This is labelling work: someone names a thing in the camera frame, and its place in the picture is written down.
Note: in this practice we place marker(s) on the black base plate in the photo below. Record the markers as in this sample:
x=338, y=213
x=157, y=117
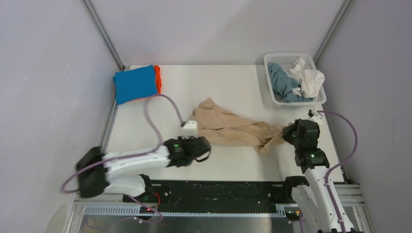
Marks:
x=216, y=197

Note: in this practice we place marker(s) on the left controller board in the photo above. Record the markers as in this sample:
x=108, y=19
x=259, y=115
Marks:
x=144, y=210

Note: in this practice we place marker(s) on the folded blue t shirt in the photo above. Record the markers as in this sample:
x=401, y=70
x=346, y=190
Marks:
x=126, y=84

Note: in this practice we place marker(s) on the right corner aluminium post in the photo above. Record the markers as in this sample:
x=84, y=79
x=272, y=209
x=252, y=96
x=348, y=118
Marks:
x=338, y=19

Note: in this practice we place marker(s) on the left corner aluminium post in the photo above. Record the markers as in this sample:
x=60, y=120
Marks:
x=97, y=22

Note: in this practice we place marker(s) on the beige t shirt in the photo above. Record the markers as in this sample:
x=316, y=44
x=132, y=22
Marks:
x=222, y=127

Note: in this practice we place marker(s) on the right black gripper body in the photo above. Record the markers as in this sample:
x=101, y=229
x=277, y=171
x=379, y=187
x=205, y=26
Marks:
x=289, y=135

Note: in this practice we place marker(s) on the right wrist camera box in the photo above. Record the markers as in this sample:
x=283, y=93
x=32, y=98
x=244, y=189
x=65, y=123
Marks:
x=316, y=116

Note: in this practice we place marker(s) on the white t shirt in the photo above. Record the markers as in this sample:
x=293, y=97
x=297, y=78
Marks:
x=309, y=81

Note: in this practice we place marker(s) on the white plastic basket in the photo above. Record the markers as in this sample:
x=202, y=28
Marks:
x=288, y=60

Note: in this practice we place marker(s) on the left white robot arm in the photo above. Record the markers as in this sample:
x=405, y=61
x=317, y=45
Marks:
x=122, y=173

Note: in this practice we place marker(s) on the controller board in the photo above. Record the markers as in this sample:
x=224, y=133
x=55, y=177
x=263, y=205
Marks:
x=144, y=210
x=292, y=216

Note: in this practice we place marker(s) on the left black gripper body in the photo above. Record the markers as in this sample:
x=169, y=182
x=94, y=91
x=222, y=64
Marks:
x=182, y=141

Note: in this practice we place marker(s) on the folded orange t shirt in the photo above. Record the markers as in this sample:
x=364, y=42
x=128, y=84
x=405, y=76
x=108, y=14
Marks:
x=150, y=82

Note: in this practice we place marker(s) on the right controller board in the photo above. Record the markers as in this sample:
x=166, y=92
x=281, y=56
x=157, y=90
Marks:
x=292, y=216

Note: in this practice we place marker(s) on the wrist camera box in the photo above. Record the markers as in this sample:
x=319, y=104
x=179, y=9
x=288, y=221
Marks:
x=316, y=116
x=189, y=129

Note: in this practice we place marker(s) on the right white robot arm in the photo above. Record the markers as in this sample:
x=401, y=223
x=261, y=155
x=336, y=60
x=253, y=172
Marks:
x=314, y=191

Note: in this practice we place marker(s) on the corner aluminium post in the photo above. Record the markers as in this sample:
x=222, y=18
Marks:
x=97, y=22
x=338, y=19

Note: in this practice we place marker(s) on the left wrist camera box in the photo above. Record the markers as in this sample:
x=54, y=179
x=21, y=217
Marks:
x=189, y=129

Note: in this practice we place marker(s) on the grey blue t shirt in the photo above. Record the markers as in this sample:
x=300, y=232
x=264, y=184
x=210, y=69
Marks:
x=284, y=85

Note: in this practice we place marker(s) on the aluminium frame rail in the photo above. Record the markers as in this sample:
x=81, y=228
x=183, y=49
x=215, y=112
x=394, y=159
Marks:
x=113, y=205

